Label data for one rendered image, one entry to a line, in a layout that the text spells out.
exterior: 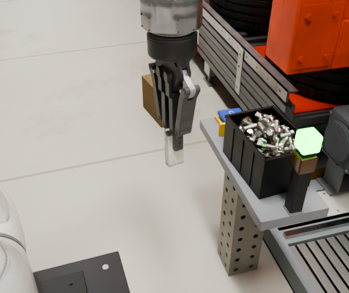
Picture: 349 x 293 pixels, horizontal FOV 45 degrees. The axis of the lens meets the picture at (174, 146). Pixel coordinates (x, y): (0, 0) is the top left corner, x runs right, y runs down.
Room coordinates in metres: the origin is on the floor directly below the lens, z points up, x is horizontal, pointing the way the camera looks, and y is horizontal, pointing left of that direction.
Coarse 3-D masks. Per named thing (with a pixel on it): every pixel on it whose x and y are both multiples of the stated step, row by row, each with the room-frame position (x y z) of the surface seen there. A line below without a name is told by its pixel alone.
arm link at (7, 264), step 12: (0, 240) 0.46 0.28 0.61; (12, 240) 0.51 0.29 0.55; (0, 252) 0.42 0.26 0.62; (12, 252) 0.44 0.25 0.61; (24, 252) 0.51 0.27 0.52; (0, 264) 0.40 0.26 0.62; (12, 264) 0.41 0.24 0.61; (24, 264) 0.43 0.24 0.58; (0, 276) 0.39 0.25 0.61; (12, 276) 0.40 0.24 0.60; (24, 276) 0.41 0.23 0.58; (0, 288) 0.37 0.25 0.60; (12, 288) 0.38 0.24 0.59; (24, 288) 0.40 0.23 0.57; (36, 288) 0.42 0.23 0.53
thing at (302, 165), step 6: (294, 150) 0.70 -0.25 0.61; (294, 156) 0.69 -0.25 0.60; (300, 156) 0.68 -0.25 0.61; (294, 162) 0.69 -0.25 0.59; (300, 162) 0.67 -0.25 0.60; (306, 162) 0.67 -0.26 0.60; (312, 162) 0.67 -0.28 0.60; (294, 168) 0.68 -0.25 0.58; (300, 168) 0.67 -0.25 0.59; (306, 168) 0.67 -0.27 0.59; (312, 168) 0.67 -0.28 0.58
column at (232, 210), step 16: (224, 176) 0.94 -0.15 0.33; (224, 192) 0.93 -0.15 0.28; (224, 208) 0.92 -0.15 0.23; (240, 208) 0.85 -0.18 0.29; (224, 224) 0.91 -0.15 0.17; (240, 224) 0.85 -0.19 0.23; (224, 240) 0.90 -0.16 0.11; (240, 240) 0.86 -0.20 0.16; (256, 240) 0.87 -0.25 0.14; (224, 256) 0.89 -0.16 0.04; (240, 256) 0.86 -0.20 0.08; (256, 256) 0.87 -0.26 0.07; (240, 272) 0.86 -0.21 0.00
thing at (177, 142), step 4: (184, 132) 0.56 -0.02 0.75; (188, 132) 0.57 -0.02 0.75; (172, 136) 0.58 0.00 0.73; (176, 136) 0.57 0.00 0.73; (180, 136) 0.58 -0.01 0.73; (172, 140) 0.58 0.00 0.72; (176, 140) 0.57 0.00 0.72; (180, 140) 0.58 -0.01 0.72; (172, 144) 0.58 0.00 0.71; (176, 144) 0.57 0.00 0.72; (180, 144) 0.58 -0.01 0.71; (176, 148) 0.57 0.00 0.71; (180, 148) 0.58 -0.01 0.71
